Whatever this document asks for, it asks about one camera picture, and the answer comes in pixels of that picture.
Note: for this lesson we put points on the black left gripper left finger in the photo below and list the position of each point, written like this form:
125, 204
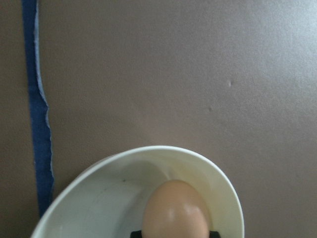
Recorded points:
136, 234

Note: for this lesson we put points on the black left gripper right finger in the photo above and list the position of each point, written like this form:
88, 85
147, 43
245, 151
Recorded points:
214, 234

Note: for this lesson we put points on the brown egg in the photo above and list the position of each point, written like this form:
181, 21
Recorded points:
176, 210

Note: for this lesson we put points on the white paper bowl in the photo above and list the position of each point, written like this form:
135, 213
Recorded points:
107, 200

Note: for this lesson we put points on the blue tape strip lengthwise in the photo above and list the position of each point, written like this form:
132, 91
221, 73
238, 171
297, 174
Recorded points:
38, 107

